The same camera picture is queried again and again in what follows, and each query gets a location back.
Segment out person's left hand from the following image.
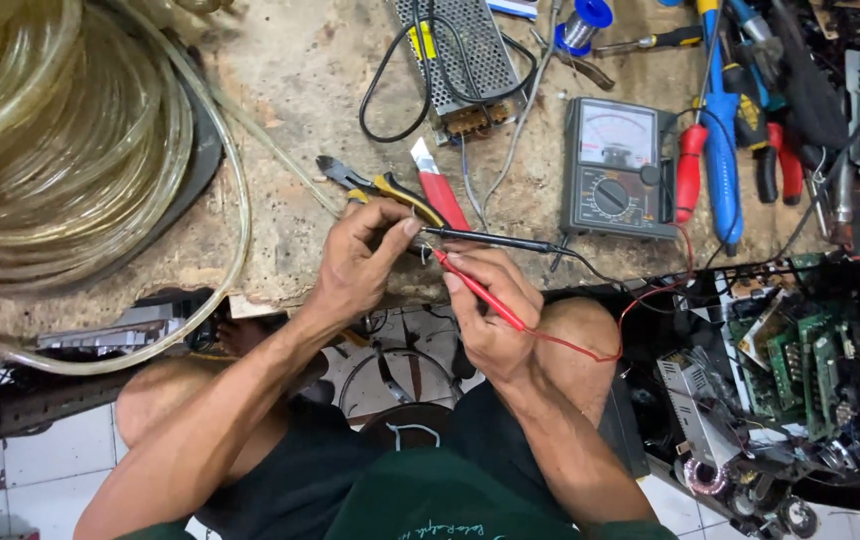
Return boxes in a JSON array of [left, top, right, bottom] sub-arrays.
[[308, 197, 425, 325]]

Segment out person's right hand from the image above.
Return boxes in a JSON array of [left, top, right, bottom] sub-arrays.
[[441, 241, 551, 388]]

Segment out red multimeter probe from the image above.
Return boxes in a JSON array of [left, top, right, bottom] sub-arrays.
[[432, 249, 530, 333]]

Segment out black multimeter probe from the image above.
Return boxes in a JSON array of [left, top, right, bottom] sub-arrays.
[[421, 225, 560, 256]]

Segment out yellow black cutting pliers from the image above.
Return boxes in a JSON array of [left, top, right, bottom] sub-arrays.
[[315, 154, 451, 231]]

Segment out person's right leg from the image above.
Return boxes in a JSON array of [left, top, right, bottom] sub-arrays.
[[533, 297, 624, 430]]

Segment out person's leg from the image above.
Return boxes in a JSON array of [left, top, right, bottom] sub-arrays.
[[113, 351, 332, 481], [533, 297, 624, 430]]

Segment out red utility knife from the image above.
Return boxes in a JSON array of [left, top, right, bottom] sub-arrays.
[[409, 136, 472, 233]]

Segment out person's left foot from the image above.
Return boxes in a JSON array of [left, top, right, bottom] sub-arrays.
[[215, 313, 292, 360]]

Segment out green shirt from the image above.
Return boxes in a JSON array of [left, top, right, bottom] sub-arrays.
[[113, 445, 680, 540]]

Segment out grey analog multimeter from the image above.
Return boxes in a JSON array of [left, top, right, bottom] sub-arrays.
[[559, 96, 681, 242]]

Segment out black shorts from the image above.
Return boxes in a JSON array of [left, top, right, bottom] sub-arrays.
[[193, 378, 577, 540]]

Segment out person's left leg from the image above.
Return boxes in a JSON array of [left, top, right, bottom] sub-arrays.
[[113, 351, 332, 481]]

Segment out grey metal heat sink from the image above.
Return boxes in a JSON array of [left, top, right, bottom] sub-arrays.
[[35, 302, 190, 357]]

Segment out perforated metal power supply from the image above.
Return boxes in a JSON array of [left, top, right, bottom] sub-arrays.
[[387, 0, 530, 147]]

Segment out rusty brown tweezers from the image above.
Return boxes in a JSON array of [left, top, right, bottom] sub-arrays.
[[529, 25, 617, 93]]

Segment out blue soldering iron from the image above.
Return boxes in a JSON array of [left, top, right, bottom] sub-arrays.
[[694, 0, 746, 258]]

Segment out coil of clear plastic tubing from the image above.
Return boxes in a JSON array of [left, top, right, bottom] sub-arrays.
[[0, 0, 345, 376]]

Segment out white blue box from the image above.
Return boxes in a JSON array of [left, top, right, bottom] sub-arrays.
[[485, 0, 541, 21]]

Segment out heap of green circuit boards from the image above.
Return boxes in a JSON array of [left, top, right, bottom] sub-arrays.
[[651, 251, 860, 540]]

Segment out black yellow screwdriver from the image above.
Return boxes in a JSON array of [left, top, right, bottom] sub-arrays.
[[593, 25, 705, 57]]

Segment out black metal bar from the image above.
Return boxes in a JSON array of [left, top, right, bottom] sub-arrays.
[[0, 366, 142, 460]]

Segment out heap of tools and parts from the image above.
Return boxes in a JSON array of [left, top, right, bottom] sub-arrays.
[[726, 0, 860, 260]]

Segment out red probe wire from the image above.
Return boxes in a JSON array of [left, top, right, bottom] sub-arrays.
[[523, 222, 696, 364]]

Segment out round wire ring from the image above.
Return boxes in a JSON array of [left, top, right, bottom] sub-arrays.
[[337, 346, 466, 421]]

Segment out black probe wire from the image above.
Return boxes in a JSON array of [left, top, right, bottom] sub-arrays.
[[548, 238, 709, 315]]

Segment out black power cable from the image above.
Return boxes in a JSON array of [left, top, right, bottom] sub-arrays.
[[358, 0, 541, 144]]

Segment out grey wires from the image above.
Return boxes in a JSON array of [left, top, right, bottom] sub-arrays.
[[458, 0, 562, 230]]

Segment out red-handled pliers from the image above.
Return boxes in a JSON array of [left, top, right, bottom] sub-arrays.
[[674, 90, 806, 226]]

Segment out blue solder wire spool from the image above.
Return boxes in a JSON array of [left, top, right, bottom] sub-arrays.
[[554, 0, 616, 58]]

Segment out black yellow handled tool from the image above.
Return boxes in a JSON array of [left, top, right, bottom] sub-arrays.
[[722, 63, 781, 205]]

